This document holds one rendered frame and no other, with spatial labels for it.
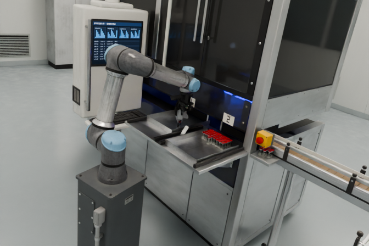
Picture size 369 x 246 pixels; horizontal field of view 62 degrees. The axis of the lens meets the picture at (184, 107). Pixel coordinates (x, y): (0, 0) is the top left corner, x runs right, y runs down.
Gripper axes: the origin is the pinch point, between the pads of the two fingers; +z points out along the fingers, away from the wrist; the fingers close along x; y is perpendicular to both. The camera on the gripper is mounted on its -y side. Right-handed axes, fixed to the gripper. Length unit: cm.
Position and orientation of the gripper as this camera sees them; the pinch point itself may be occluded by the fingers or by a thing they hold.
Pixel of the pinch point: (179, 119)
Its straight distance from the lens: 199.6
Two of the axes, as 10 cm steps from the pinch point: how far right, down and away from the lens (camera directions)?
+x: 7.4, -1.3, 6.6
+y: 6.6, 3.4, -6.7
